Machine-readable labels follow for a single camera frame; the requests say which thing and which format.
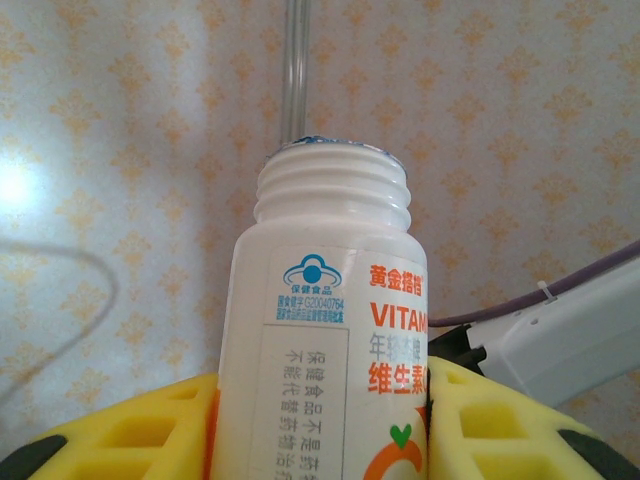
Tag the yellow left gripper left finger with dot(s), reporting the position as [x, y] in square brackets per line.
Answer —
[125, 440]

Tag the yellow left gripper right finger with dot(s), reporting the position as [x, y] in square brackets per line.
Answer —
[500, 435]

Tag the white vitamin pill bottle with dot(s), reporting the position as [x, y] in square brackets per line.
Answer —
[310, 320]

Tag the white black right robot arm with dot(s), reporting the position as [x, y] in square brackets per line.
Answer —
[575, 340]

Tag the aluminium frame post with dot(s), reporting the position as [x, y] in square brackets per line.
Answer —
[295, 70]

